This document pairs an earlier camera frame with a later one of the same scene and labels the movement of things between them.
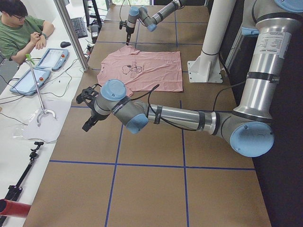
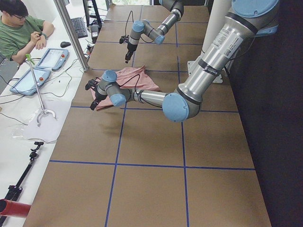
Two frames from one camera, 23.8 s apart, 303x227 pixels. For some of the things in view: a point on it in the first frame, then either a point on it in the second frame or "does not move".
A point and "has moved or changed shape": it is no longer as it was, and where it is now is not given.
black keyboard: (79, 27) does not move
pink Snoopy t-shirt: (143, 71) has moved or changed shape
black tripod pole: (13, 190) does not move
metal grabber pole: (44, 111) does not move
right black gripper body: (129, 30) -> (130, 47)
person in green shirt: (18, 31) does not move
